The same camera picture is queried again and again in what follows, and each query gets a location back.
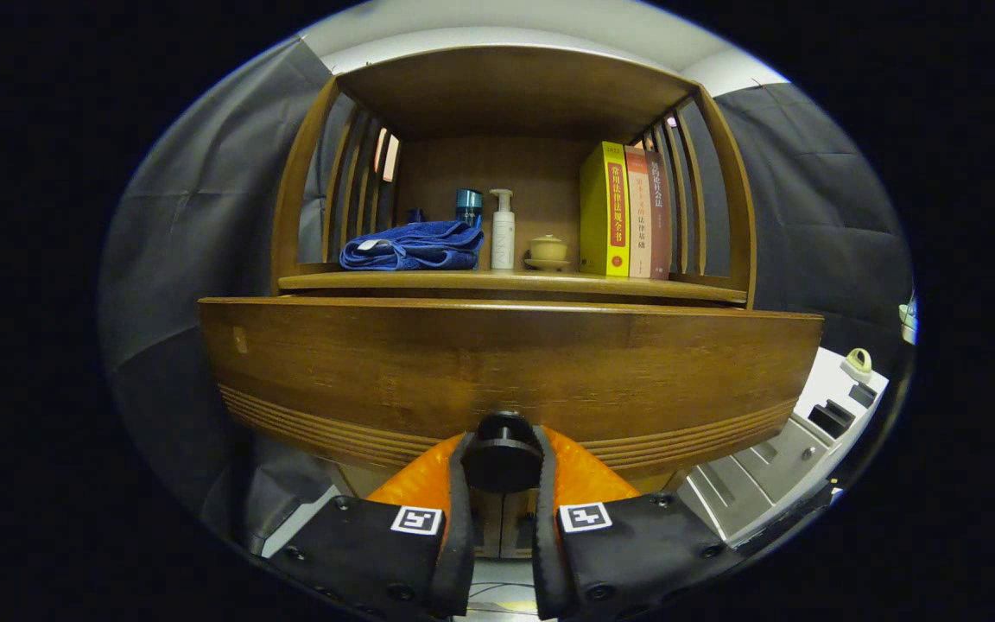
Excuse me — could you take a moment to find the brown book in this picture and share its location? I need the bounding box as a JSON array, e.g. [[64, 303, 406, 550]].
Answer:
[[646, 151, 673, 280]]

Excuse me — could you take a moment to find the pale green tape dispenser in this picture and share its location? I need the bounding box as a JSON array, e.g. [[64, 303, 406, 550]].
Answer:
[[840, 347, 874, 384]]

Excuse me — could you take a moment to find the wooden countertop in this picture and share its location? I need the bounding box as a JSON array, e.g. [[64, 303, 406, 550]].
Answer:
[[277, 270, 749, 305]]

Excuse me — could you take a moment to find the wooden cabinet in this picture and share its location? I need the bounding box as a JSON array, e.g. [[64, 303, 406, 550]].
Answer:
[[269, 45, 759, 558]]

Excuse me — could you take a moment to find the black block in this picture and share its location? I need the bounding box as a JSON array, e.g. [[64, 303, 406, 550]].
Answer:
[[807, 399, 854, 440]]

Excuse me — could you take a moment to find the orange and white book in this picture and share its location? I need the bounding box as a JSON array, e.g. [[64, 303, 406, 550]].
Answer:
[[624, 145, 654, 279]]

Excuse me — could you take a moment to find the folded blue towel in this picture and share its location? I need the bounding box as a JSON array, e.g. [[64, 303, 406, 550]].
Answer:
[[339, 220, 485, 272]]

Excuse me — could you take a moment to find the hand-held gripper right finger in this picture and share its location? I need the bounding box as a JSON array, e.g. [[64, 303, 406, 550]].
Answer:
[[532, 425, 745, 621]]

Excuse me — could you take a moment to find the beige lidded teacup with saucer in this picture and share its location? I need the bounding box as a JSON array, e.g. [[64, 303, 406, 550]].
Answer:
[[523, 234, 571, 272]]

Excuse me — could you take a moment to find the white pump bottle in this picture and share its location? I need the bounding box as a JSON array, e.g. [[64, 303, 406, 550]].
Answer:
[[489, 188, 517, 270]]

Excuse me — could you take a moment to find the yellow book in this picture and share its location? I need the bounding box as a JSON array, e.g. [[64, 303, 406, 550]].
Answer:
[[580, 141, 631, 278]]

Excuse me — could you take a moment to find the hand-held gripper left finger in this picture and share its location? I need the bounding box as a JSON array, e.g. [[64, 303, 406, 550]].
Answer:
[[266, 429, 477, 621]]

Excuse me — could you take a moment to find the white side cabinet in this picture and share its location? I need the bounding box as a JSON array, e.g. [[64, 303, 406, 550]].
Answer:
[[675, 346, 891, 547]]

